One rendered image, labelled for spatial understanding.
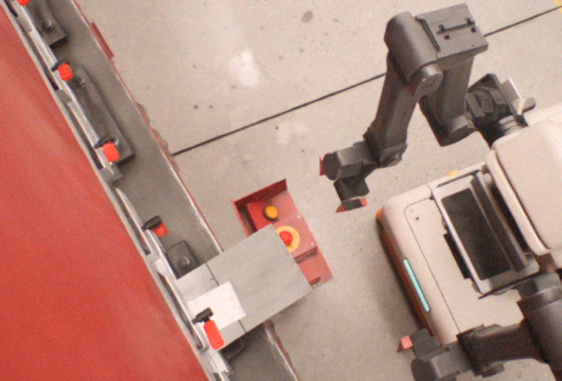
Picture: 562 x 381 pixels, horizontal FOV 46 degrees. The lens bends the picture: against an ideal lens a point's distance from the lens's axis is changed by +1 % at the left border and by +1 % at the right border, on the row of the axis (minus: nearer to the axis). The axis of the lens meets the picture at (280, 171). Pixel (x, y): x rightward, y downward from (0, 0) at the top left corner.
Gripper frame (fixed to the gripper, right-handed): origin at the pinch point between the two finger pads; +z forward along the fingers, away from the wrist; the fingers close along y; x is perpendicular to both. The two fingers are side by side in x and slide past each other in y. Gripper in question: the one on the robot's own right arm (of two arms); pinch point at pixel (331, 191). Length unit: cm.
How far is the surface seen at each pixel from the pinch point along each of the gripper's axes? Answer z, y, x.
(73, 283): -63, 22, -73
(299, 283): 6.5, 17.0, -13.5
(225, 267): 12.8, 7.3, -26.0
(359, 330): 87, 27, 48
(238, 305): 12.7, 16.3, -26.2
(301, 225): 22.8, -0.1, 2.9
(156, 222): -5.8, -0.6, -44.2
